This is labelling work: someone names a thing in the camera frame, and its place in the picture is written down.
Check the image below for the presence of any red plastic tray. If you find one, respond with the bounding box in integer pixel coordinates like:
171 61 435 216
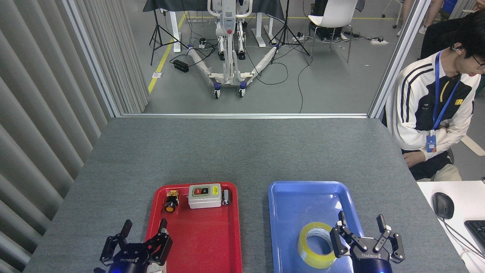
144 181 243 273

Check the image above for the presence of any black computer case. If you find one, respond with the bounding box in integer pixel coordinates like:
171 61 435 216
311 0 344 41

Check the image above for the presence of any white desk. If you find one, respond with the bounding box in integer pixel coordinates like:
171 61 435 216
417 180 485 273

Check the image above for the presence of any black computer mouse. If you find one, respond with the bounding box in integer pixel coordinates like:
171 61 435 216
432 192 455 220

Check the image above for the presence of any black floor cable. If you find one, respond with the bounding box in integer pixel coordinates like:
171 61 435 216
242 62 289 86
297 56 313 114

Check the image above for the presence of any black keyboard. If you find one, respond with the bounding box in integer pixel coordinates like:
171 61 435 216
464 220 485 254

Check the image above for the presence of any black chair back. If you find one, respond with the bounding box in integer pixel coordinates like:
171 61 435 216
421 17 461 57

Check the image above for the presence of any grey ribbed partition panel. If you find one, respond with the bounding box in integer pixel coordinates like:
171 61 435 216
0 0 149 273

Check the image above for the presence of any silver frame post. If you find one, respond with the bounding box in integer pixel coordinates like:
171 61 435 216
63 0 122 118
368 0 432 119

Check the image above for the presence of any silver frame rail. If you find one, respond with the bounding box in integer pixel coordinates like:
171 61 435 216
120 113 370 119

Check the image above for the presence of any black mouse cable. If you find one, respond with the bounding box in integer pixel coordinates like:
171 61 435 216
441 218 485 260

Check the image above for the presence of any person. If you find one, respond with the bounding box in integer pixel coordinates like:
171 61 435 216
397 0 444 36
385 9 485 182

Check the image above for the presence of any blue plastic tray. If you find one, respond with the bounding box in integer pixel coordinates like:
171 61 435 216
268 180 377 273

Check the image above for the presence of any black tripod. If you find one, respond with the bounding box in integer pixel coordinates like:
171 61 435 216
149 0 188 66
270 0 311 65

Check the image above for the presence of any white chair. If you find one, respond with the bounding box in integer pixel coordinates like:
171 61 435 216
306 0 358 64

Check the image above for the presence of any black orange push button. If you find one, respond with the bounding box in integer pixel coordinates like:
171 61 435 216
164 190 180 213

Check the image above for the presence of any blue lanyard with badge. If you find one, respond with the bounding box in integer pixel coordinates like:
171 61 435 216
426 50 462 153

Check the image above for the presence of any yellow tape roll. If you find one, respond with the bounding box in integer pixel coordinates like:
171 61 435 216
297 222 338 269

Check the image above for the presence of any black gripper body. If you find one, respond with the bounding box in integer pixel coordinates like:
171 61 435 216
108 244 151 273
350 236 395 273

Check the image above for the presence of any white stand on wheels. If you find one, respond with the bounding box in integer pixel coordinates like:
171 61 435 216
187 0 279 100

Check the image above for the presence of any beige flat bar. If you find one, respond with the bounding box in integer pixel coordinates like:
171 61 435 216
460 135 485 156

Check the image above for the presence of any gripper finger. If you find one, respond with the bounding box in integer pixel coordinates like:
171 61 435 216
329 210 359 259
373 214 405 264
145 218 173 265
99 219 133 266

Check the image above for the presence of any person's left hand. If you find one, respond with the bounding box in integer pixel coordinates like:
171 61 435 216
403 151 427 168

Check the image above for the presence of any white two-button switch box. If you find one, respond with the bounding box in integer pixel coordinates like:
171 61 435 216
188 184 222 209

